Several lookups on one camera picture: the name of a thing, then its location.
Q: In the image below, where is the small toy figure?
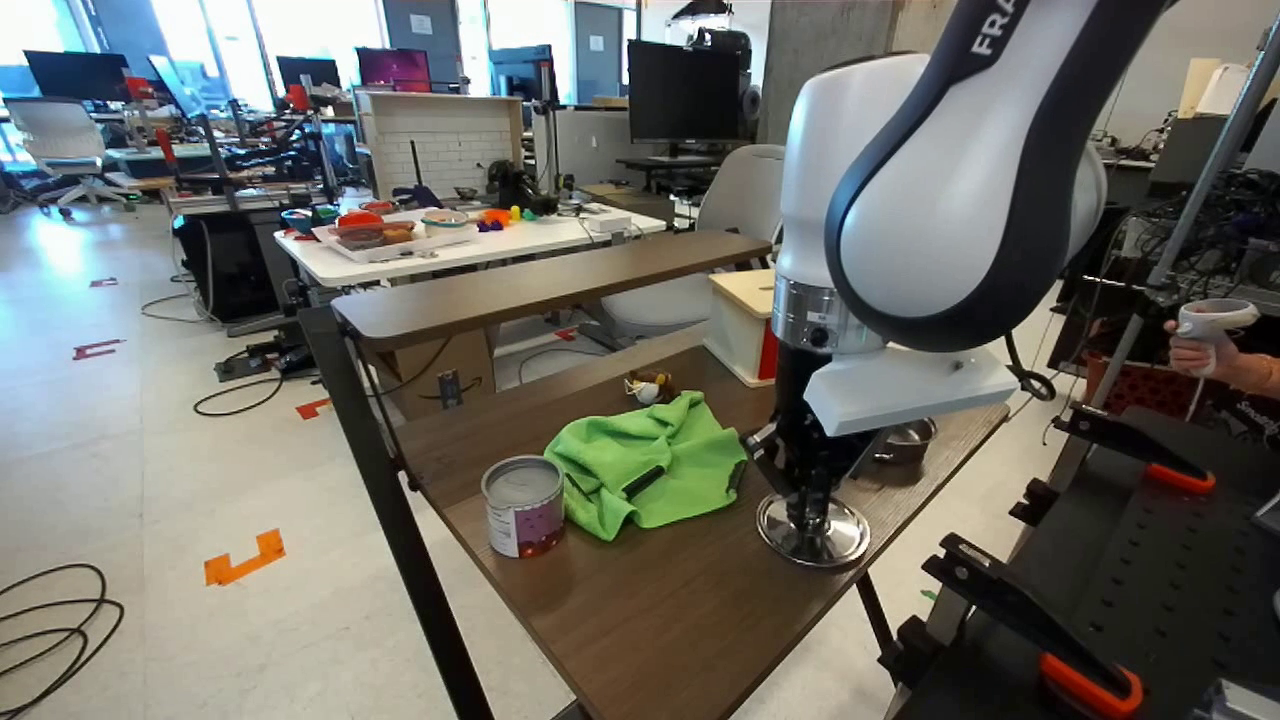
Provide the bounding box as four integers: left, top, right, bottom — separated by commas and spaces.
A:
626, 370, 676, 404

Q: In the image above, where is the white controller handle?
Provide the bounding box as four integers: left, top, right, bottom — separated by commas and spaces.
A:
1174, 298, 1262, 338

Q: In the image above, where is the black monitor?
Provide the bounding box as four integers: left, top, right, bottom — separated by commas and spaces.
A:
628, 39, 748, 138

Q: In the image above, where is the orange black clamp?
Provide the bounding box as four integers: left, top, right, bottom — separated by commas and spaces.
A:
925, 530, 1150, 720
1058, 404, 1215, 495

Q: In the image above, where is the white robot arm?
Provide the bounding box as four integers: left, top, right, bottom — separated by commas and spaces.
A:
774, 0, 1175, 536

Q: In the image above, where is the white cluttered desk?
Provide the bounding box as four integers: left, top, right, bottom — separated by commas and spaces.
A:
277, 204, 660, 288

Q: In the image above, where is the green cloth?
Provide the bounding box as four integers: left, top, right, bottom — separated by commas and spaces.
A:
544, 390, 748, 543

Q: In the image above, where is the white red drawer box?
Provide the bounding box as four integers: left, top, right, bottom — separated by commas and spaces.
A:
705, 267, 775, 389

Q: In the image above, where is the brown wooden shelf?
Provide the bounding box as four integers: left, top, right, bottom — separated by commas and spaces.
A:
331, 230, 774, 344

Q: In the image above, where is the silver pot lid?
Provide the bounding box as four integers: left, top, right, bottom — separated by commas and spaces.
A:
755, 491, 872, 572

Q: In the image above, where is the black perforated board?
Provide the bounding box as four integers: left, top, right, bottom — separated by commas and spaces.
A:
893, 411, 1280, 720

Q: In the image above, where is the white purple can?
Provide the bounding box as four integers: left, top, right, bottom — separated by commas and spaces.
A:
480, 457, 563, 558

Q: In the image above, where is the silver pot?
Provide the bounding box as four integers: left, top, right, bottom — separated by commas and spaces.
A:
866, 420, 938, 488

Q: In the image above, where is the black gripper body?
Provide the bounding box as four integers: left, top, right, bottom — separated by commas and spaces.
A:
759, 347, 875, 498

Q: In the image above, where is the person hand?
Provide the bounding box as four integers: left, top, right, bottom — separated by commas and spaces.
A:
1167, 331, 1245, 382

